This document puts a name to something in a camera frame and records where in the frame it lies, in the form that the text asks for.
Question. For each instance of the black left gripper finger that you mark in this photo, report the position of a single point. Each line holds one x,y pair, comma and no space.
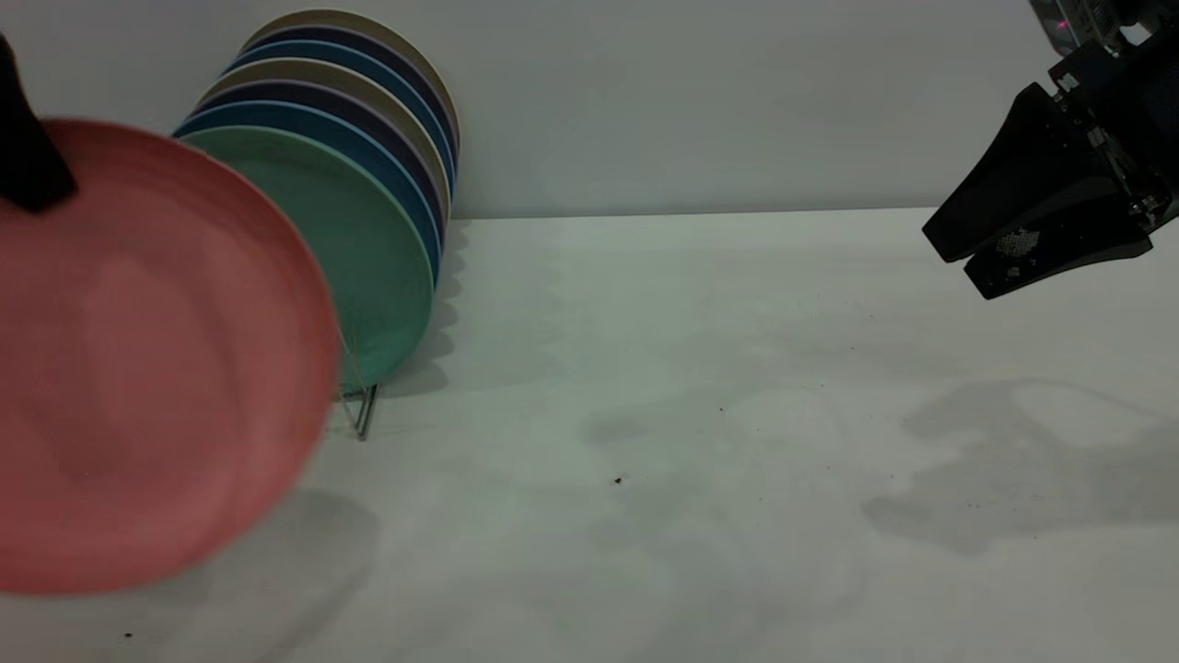
28,166

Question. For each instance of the beige plate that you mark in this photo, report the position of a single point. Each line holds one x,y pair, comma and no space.
341,18
322,72

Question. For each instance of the blue plate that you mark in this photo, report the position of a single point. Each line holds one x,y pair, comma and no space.
322,124
332,52

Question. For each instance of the green plate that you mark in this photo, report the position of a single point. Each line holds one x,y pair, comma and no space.
368,249

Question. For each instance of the dark purple plate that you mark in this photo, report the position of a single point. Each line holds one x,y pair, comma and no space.
322,95
341,37

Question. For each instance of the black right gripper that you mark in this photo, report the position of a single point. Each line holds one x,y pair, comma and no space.
1138,120

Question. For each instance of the pink plate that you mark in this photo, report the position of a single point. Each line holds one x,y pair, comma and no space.
157,368

